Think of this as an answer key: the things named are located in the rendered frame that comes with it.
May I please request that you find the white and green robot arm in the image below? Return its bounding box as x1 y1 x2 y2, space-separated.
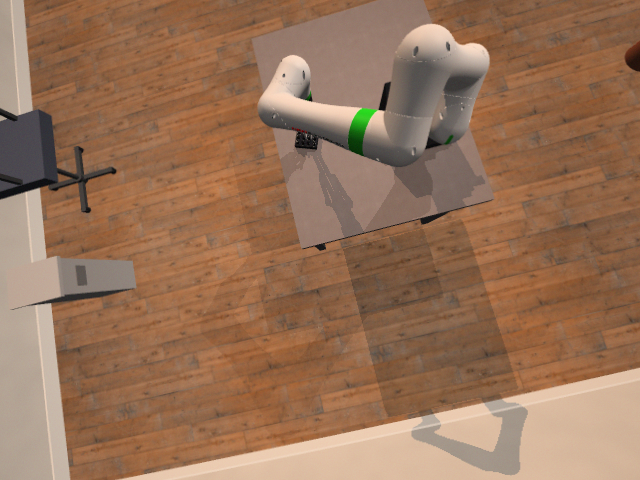
258 24 490 167

